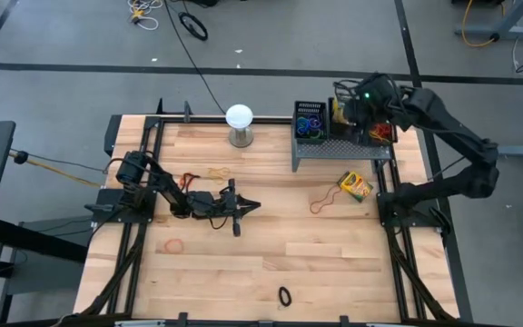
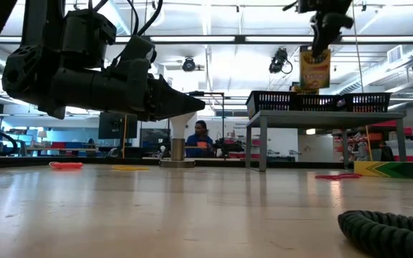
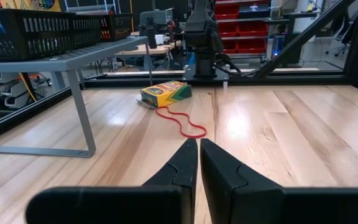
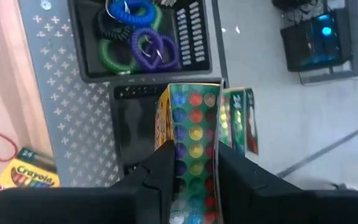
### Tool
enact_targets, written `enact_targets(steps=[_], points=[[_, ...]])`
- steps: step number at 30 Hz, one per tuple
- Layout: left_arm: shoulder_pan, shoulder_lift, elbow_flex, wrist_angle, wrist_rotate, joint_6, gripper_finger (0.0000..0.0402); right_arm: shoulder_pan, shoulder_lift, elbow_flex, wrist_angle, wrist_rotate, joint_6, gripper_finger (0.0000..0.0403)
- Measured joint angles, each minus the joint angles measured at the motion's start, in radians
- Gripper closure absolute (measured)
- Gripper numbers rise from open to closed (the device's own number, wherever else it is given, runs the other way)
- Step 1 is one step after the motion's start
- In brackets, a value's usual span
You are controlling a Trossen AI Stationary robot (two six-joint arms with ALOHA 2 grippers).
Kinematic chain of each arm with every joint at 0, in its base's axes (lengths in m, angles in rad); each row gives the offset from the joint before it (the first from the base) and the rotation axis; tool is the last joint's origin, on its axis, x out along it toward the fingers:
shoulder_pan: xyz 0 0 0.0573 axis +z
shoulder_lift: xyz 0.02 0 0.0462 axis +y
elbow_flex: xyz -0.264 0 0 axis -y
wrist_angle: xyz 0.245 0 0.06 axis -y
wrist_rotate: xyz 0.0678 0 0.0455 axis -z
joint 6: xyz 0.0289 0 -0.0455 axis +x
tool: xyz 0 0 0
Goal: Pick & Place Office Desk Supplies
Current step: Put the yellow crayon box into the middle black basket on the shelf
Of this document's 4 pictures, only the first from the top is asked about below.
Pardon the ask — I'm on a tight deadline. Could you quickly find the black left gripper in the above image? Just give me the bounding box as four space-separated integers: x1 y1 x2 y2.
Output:
187 178 262 238

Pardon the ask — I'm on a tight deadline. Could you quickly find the yellow green crayon box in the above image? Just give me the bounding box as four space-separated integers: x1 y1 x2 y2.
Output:
331 97 350 126
336 170 375 203

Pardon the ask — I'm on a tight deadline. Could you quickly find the black slotted plastic basket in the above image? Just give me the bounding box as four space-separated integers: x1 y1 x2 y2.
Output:
327 96 362 142
360 108 398 147
293 100 329 145

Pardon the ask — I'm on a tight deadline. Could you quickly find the grey perforated metal shelf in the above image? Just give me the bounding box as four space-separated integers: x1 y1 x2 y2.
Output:
291 103 394 173

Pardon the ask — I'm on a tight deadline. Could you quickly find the white bulb lamp metal base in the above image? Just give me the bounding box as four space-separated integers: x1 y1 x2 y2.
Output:
224 104 255 149

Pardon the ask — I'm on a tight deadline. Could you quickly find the dark grey side table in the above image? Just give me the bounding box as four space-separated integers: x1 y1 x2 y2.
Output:
0 216 91 327

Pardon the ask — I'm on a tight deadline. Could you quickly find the black spiral coil bracelet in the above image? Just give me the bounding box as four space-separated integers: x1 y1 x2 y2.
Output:
278 285 293 308

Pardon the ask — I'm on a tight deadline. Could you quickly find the yellow floor cable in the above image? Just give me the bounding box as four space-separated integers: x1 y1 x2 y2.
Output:
460 0 501 49

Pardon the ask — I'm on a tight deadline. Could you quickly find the long black floor cable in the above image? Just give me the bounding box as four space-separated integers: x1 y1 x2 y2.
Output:
163 0 227 114

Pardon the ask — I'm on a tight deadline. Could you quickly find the coiled black floor cable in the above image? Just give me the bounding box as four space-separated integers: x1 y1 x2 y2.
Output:
177 11 210 43

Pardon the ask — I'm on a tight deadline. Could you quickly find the white and yellow cable bundle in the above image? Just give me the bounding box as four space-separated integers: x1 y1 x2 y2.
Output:
127 0 165 32

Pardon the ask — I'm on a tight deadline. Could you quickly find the yellow cord with black knob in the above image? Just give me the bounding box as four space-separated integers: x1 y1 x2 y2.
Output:
7 149 104 188

